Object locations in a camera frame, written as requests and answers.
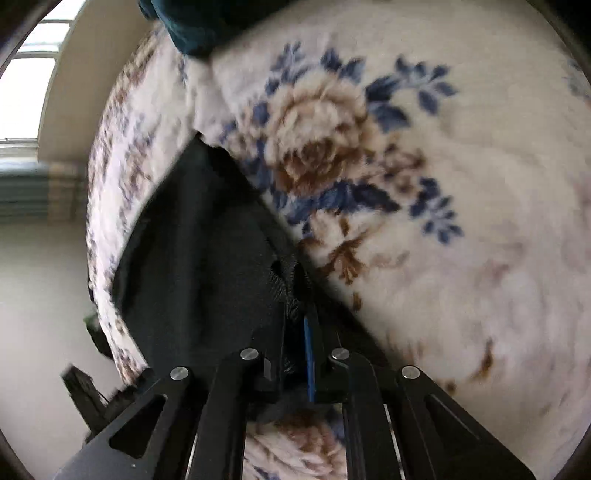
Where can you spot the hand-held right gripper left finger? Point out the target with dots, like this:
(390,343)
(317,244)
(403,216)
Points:
(272,350)

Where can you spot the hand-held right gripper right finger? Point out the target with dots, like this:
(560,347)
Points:
(308,360)

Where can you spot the black knitted garment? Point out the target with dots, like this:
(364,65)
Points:
(203,258)

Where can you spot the floral fleece blanket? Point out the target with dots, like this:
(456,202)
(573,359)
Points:
(461,184)

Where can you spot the striped cloth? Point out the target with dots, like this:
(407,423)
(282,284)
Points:
(41,189)

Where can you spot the dark teal cloth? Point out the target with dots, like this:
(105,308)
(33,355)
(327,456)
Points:
(198,23)

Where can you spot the window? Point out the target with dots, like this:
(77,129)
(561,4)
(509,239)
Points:
(27,78)

